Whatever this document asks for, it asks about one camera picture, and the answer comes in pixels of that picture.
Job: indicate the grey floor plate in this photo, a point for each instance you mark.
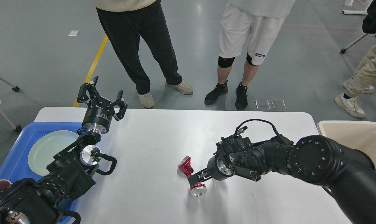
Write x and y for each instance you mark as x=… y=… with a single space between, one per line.
x=263 y=105
x=279 y=104

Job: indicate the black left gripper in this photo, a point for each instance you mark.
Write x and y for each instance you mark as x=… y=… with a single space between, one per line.
x=98 y=119

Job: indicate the person in khaki trousers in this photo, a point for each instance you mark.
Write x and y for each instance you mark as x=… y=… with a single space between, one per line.
x=364 y=75

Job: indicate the blue plastic tray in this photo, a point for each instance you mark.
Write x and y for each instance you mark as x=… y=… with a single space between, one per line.
x=17 y=149

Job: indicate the rolling stand leg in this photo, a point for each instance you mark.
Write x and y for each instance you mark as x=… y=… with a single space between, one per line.
x=13 y=86

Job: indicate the beige plastic bin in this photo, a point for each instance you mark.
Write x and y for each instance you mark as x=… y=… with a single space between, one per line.
x=359 y=135

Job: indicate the green plate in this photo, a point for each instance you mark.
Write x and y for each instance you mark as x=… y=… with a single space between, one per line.
x=42 y=152

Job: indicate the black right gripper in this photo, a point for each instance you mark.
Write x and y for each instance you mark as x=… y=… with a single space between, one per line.
x=216 y=169

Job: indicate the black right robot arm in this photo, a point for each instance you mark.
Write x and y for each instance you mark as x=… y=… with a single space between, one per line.
x=348 y=175

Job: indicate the crushed red can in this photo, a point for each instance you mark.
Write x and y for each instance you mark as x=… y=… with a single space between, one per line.
x=197 y=189

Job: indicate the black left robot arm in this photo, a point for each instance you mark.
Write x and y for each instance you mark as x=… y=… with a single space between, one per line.
x=90 y=157

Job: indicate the person in white shorts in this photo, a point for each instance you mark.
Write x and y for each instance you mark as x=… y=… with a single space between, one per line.
x=255 y=22

